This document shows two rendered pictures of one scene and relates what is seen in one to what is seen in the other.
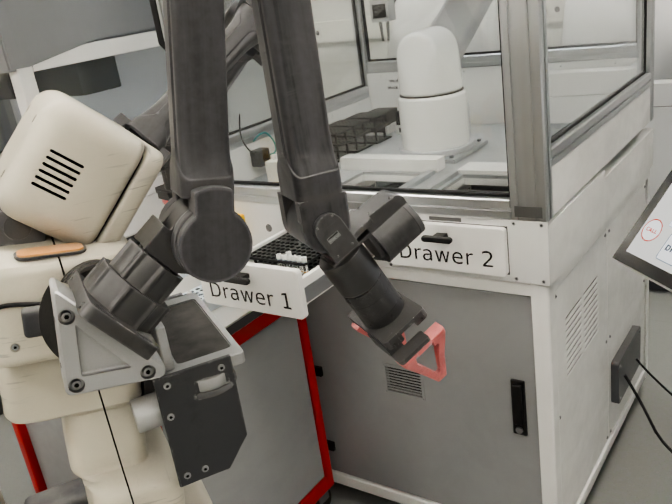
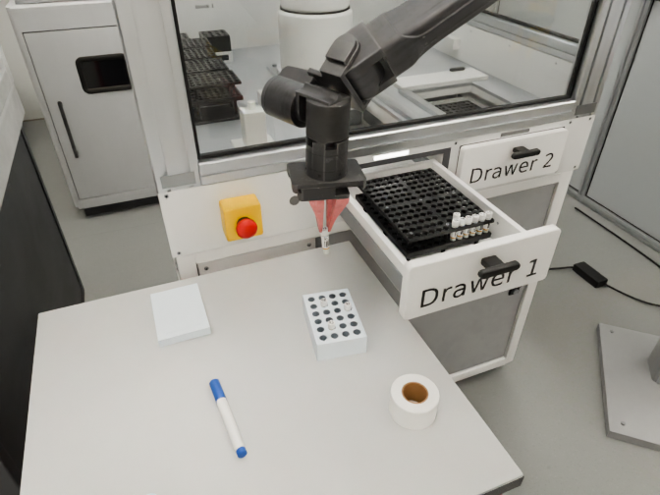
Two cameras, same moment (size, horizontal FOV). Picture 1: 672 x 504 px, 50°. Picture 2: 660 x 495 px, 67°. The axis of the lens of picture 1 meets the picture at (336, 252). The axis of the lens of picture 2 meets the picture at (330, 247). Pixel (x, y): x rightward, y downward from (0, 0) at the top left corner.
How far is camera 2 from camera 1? 1.62 m
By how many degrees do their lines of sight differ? 54
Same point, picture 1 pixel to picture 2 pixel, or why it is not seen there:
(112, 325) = not seen: outside the picture
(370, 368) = not seen: hidden behind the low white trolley
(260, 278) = (509, 254)
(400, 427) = not seen: hidden behind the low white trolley
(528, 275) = (566, 165)
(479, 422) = (482, 302)
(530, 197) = (591, 94)
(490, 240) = (556, 141)
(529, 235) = (578, 130)
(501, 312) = (528, 204)
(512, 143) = (596, 44)
